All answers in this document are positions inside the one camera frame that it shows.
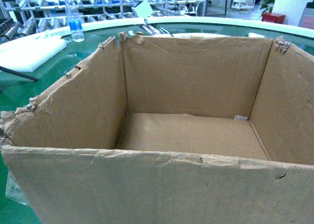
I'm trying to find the large cardboard box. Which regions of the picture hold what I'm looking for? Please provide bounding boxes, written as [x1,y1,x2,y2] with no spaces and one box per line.
[1,33,314,224]

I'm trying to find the black rod on conveyor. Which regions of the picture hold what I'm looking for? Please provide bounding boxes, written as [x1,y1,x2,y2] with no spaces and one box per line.
[0,66,39,82]

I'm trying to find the white paper card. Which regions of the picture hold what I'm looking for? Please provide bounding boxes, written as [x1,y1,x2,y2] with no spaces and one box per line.
[132,0,153,19]

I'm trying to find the clear plastic water bottle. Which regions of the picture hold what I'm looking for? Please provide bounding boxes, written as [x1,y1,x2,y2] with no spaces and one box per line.
[65,0,84,42]

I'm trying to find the white foam sheet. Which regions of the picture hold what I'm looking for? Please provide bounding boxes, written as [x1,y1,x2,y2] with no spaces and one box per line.
[0,37,67,73]

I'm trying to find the red box in background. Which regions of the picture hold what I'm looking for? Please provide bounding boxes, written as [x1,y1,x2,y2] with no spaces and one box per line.
[262,13,286,24]

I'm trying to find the metal roller rack shelving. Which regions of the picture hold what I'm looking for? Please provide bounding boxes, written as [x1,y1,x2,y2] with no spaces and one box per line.
[0,0,204,40]

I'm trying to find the clear plastic wrap piece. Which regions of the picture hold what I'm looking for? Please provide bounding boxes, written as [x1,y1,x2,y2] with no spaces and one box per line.
[5,171,29,206]

